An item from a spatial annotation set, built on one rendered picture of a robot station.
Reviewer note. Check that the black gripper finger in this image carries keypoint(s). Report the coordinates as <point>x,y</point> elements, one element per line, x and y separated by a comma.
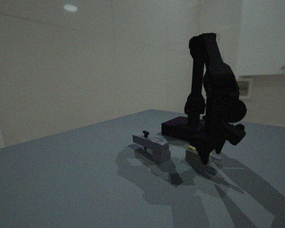
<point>219,144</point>
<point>204,155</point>

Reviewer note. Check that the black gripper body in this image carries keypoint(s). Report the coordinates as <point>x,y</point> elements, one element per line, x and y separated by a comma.
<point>206,142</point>

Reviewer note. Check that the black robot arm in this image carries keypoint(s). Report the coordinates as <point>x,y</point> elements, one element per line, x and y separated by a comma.
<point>222,90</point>

